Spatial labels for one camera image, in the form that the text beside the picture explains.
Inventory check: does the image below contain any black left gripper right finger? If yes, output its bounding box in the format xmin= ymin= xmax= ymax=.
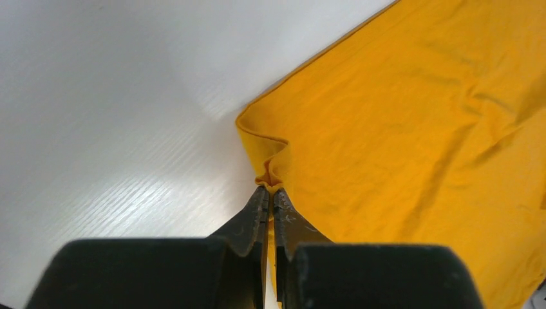
xmin=272 ymin=189 xmax=483 ymax=308

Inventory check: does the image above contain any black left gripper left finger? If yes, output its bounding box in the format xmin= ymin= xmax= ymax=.
xmin=27 ymin=187 xmax=269 ymax=308

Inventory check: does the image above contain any orange t-shirt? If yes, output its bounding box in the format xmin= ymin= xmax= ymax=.
xmin=236 ymin=1 xmax=545 ymax=308

